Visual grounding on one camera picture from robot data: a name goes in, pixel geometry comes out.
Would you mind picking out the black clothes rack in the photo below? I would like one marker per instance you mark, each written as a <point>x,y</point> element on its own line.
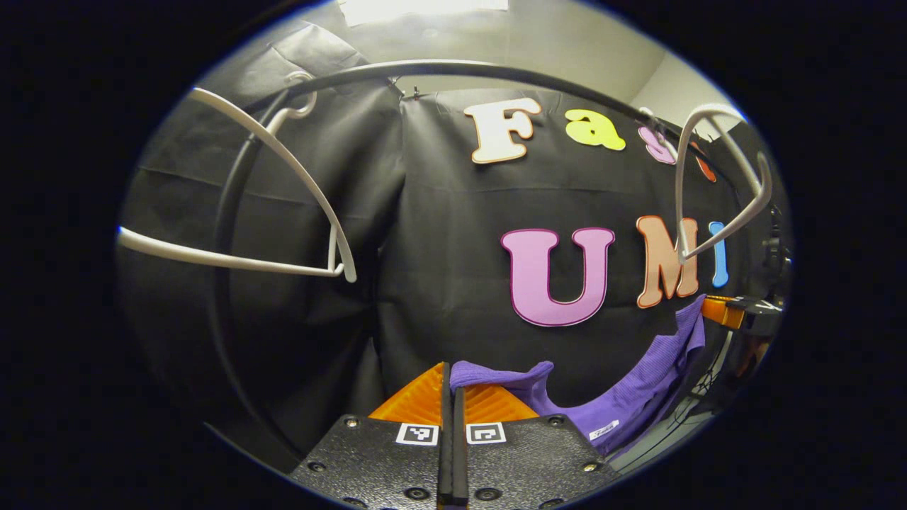
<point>439,67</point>

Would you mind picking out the white plastic hanger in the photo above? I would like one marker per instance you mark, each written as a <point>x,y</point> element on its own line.
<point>212,259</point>
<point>679,205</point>

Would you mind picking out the black tripod legs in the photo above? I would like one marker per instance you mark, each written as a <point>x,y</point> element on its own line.
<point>707,386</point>

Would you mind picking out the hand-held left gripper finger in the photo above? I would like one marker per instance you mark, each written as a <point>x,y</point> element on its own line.
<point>460,467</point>
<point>446,467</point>

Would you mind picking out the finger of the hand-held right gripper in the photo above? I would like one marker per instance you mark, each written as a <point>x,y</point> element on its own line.
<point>723,312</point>

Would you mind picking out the black backdrop cloth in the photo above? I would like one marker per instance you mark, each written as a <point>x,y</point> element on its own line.
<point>453,269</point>

